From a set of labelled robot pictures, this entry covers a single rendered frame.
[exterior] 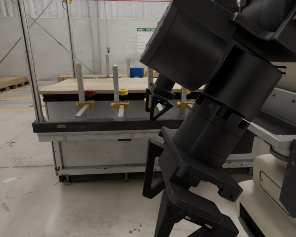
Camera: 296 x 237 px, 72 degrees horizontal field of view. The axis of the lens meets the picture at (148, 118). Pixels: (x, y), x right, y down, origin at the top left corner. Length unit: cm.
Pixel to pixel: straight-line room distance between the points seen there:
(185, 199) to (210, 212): 2
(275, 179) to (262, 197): 8
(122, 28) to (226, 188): 856
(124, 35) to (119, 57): 84
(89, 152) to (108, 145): 19
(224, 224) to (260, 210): 45
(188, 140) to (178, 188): 5
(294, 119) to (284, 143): 12
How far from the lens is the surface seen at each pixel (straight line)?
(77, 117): 128
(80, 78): 153
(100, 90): 168
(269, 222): 62
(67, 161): 206
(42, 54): 929
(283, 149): 43
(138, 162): 198
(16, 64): 973
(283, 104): 54
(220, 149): 20
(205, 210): 17
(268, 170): 64
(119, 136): 163
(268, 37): 20
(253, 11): 23
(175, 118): 158
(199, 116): 20
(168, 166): 19
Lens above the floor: 118
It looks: 18 degrees down
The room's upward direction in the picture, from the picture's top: straight up
